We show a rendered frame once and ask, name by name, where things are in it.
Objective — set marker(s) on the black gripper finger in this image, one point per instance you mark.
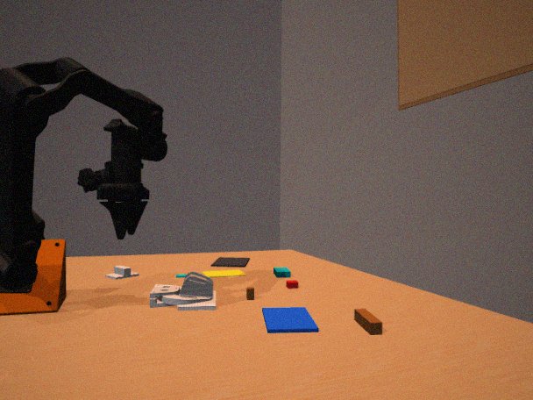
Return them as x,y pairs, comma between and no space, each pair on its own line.
136,216
121,213

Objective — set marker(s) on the blue flat square plate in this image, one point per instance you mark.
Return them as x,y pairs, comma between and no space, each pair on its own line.
288,319

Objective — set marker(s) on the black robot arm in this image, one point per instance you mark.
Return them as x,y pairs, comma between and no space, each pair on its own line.
25,108

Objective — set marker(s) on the yellow flat plate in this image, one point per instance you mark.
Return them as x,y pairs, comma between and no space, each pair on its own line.
226,273

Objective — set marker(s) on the teal rectangular block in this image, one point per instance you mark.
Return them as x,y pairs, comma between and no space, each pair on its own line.
282,273

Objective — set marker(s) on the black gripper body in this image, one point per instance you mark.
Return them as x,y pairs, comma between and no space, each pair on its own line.
126,176

